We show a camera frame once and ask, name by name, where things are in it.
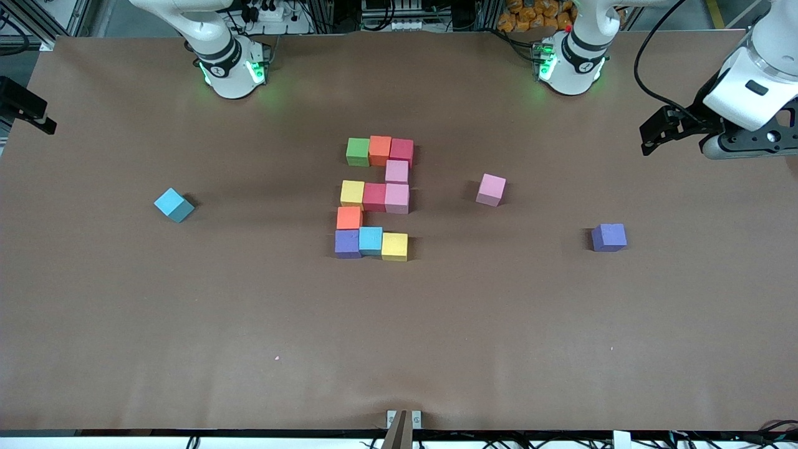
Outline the red foam cube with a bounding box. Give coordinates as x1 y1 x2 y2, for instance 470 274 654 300
363 183 387 213
389 138 415 168

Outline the yellow foam cube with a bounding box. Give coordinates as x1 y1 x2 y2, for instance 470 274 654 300
382 233 409 263
340 180 366 210

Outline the green foam cube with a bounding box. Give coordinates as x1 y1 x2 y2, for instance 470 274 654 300
347 138 371 168

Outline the teal foam cube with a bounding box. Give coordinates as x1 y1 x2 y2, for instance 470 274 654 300
359 226 384 256

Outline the notched purple foam cube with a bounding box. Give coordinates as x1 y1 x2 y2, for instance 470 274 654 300
591 223 628 253

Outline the orange yellow toy pile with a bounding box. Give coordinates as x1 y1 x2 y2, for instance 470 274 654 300
499 0 574 32

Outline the light blue foam cube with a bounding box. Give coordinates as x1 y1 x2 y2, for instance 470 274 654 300
154 188 195 224

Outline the notched pink foam cube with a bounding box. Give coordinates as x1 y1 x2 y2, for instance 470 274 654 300
476 174 507 207

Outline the white power strip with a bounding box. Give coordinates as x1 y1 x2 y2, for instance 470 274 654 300
244 2 287 22

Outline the dark electronics rack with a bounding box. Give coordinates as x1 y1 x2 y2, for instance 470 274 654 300
358 0 453 33

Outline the brown table cover sheet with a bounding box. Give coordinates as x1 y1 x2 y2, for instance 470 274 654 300
0 30 798 432

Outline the black cable bundle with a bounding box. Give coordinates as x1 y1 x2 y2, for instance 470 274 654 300
670 419 798 449

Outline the metal bracket with brown strip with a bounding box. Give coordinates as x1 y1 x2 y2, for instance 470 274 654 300
382 409 423 449

